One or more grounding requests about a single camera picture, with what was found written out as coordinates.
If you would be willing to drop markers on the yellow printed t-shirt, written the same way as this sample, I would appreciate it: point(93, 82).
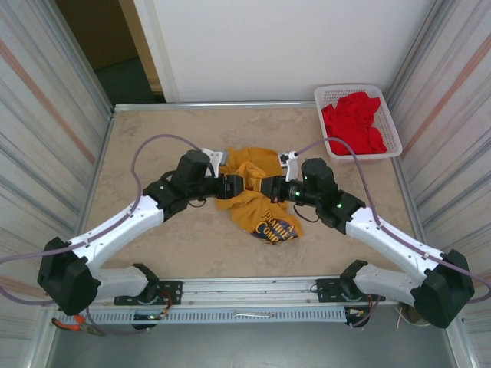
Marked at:
point(238, 205)

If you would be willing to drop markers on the small silver wrench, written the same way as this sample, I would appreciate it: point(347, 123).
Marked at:
point(253, 314)

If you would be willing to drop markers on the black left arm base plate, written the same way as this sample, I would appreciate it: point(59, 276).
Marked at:
point(172, 291)

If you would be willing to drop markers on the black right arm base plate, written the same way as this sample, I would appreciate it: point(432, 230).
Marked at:
point(326, 291)

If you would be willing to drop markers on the aluminium table edge rail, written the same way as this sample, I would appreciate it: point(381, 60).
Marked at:
point(230, 105)

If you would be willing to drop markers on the red crumpled cloth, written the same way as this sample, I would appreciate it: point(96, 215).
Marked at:
point(356, 130)

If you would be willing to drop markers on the white door frame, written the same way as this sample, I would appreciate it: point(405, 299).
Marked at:
point(163, 65)

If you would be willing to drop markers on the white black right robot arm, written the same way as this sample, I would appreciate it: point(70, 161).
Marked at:
point(387, 237)

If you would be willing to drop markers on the white plastic mesh basket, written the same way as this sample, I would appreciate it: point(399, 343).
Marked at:
point(328, 95)

